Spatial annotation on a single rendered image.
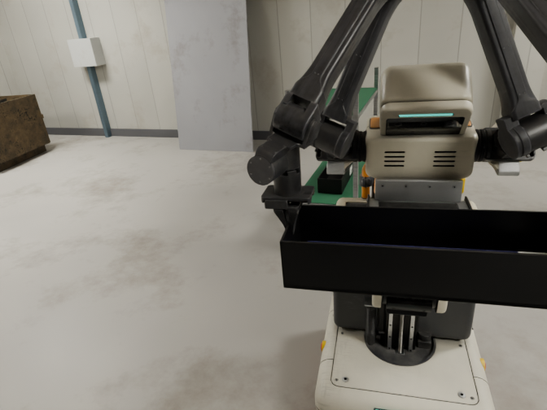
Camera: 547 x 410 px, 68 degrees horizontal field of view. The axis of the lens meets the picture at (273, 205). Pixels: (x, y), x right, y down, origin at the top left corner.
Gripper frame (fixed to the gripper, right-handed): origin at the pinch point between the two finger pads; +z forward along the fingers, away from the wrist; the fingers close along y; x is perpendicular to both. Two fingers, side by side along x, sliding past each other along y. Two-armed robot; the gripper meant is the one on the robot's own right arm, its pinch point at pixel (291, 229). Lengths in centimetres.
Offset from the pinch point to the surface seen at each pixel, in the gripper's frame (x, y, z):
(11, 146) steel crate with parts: 330, -442, 82
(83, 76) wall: 473, -421, 16
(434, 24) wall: 415, 70, -22
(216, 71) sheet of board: 404, -176, 12
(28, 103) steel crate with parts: 379, -445, 38
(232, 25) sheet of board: 408, -151, -37
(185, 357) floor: 59, -73, 110
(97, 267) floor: 127, -175, 110
